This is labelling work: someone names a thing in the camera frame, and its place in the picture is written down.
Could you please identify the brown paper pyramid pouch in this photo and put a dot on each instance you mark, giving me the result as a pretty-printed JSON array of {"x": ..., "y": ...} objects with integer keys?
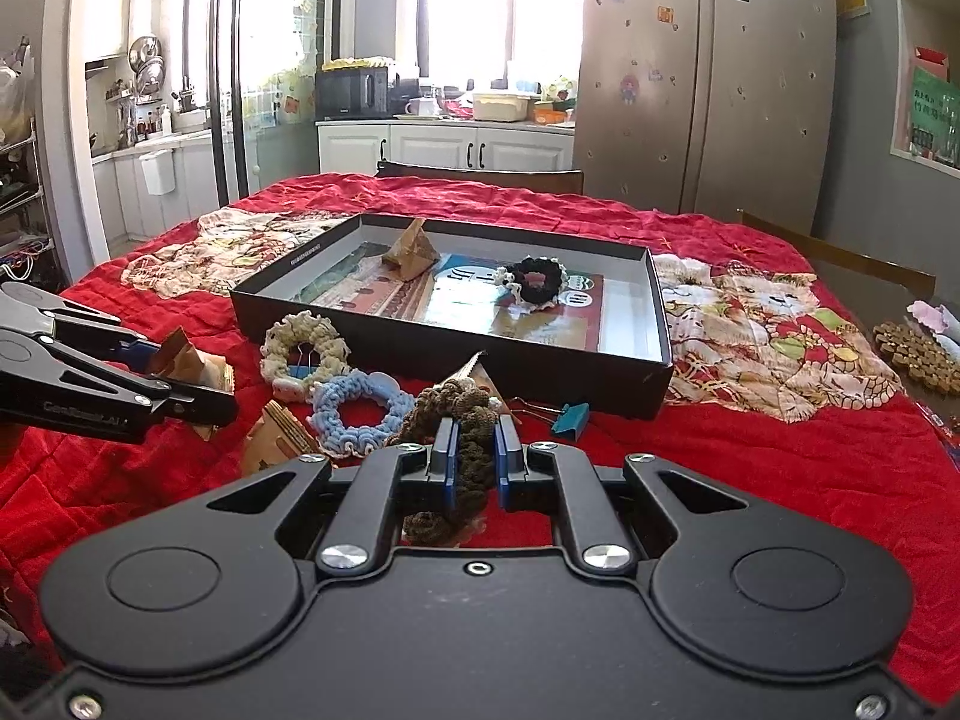
[
  {"x": 274, "y": 442},
  {"x": 187, "y": 364},
  {"x": 411, "y": 249},
  {"x": 472, "y": 371}
]

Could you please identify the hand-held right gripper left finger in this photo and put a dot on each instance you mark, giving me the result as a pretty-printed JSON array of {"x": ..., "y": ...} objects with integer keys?
[{"x": 448, "y": 461}]

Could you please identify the metal storage rack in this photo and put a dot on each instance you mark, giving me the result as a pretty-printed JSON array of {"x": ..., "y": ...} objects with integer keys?
[{"x": 22, "y": 187}]

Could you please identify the orange food container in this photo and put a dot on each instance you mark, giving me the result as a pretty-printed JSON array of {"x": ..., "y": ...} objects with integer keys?
[{"x": 551, "y": 117}]

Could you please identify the cream plastic container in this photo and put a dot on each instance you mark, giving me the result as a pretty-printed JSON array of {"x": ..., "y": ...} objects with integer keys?
[{"x": 499, "y": 106}]

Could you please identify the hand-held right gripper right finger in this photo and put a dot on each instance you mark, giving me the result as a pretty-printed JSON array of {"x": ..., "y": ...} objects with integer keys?
[{"x": 505, "y": 465}]

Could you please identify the white mug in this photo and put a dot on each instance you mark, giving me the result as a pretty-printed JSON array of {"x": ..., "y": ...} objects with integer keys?
[{"x": 416, "y": 107}]

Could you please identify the white hanging bin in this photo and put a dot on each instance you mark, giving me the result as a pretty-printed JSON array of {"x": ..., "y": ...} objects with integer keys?
[{"x": 157, "y": 171}]

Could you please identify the small blue binder clip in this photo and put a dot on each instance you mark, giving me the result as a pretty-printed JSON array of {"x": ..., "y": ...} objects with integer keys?
[{"x": 302, "y": 371}]

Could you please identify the pink crumpled cloth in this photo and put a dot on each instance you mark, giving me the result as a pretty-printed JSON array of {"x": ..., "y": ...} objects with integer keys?
[{"x": 934, "y": 319}]

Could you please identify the light blue crochet scrunchie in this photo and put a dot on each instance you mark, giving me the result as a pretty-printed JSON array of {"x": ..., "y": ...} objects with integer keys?
[{"x": 330, "y": 420}]

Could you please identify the green printed box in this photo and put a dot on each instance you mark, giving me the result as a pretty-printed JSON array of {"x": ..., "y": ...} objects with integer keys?
[{"x": 934, "y": 116}]

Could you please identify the red box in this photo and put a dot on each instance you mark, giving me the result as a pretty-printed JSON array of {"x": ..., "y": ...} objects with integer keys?
[{"x": 930, "y": 58}]

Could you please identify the silver refrigerator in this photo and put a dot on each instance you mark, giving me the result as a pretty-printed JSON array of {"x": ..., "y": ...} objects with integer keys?
[{"x": 705, "y": 90}]

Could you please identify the brown beaded mat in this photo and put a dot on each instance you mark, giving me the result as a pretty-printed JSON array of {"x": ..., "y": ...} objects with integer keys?
[{"x": 915, "y": 352}]

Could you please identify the black and white scrunchie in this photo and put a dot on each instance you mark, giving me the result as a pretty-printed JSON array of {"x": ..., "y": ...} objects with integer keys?
[{"x": 525, "y": 270}]

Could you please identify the black shallow cardboard box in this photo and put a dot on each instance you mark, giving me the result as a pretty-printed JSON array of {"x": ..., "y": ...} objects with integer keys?
[{"x": 585, "y": 384}]

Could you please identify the brown crochet scrunchie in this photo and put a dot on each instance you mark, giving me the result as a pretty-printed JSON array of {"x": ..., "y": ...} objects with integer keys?
[{"x": 472, "y": 457}]

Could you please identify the teal binder clip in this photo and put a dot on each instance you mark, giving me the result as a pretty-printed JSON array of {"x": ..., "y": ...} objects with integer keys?
[{"x": 571, "y": 420}]

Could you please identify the yellow fringed cloth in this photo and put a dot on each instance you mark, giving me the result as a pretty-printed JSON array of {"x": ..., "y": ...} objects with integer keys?
[{"x": 356, "y": 63}]

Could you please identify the red printed blanket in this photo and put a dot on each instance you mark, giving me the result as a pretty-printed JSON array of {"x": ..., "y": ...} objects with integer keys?
[{"x": 750, "y": 465}]

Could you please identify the beige crochet scrunchie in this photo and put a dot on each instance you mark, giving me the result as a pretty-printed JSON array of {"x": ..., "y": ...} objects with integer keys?
[{"x": 281, "y": 345}]

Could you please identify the black microwave oven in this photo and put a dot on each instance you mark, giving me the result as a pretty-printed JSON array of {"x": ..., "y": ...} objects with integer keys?
[{"x": 352, "y": 94}]

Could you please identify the white wall shelf unit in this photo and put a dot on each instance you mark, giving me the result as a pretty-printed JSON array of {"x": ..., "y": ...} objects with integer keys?
[{"x": 904, "y": 30}]

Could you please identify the white kitchen cabinet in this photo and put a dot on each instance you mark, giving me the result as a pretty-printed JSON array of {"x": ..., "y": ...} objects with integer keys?
[{"x": 442, "y": 146}]

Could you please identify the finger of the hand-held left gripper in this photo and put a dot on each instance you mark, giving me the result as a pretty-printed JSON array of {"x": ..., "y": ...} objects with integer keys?
[
  {"x": 199, "y": 401},
  {"x": 139, "y": 351}
]

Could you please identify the steel pot lids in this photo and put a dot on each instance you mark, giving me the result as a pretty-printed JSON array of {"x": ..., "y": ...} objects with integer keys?
[{"x": 142, "y": 56}]

